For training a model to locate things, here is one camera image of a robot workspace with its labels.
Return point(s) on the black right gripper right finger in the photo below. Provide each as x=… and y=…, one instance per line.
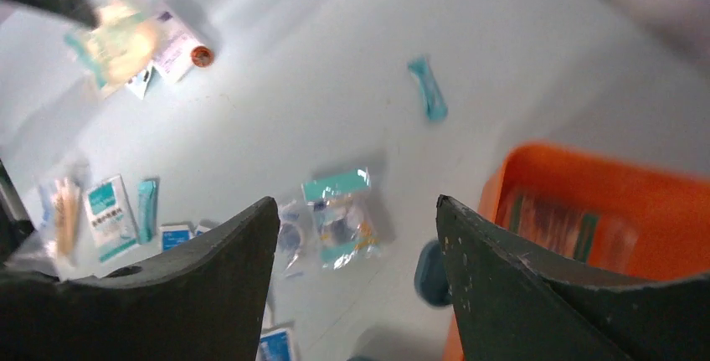
x=515, y=300

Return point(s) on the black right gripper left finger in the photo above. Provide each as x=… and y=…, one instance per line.
x=202, y=300

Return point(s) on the white medicine packet red cap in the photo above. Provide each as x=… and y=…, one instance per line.
x=181, y=49

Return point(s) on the clear bag teal header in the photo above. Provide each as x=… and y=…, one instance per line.
x=339, y=210

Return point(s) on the clear bag tape roll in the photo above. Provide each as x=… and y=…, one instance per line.
x=294, y=238

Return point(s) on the large bandage packet orange green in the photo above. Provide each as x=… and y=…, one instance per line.
x=606, y=241

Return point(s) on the orange plastic medicine box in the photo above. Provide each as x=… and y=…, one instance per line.
x=669, y=210

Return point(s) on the blue white wipe sachet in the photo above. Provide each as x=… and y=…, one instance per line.
x=203, y=227
x=277, y=345
x=172, y=235

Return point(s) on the teal white label packet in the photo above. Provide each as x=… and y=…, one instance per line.
x=111, y=222

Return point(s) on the teal strip packet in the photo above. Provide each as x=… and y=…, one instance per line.
x=147, y=211

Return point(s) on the cotton swabs bag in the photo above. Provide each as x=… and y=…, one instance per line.
x=60, y=197

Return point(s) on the small teal tube packet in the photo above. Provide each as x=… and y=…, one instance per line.
x=434, y=104

